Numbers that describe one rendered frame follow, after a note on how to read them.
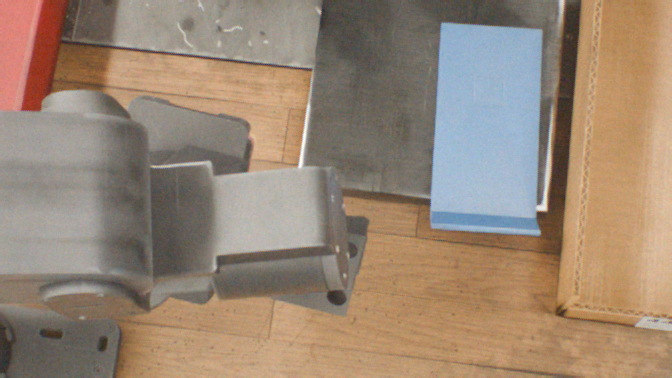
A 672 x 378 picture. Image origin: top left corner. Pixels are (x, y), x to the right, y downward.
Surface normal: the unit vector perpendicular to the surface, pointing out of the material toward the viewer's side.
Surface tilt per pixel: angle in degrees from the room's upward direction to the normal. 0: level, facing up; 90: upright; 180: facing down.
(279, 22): 0
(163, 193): 7
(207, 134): 29
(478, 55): 0
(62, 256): 17
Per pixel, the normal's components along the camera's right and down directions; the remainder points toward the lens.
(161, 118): -0.09, 0.22
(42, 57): 0.99, 0.12
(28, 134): 0.28, -0.29
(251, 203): -0.14, -0.26
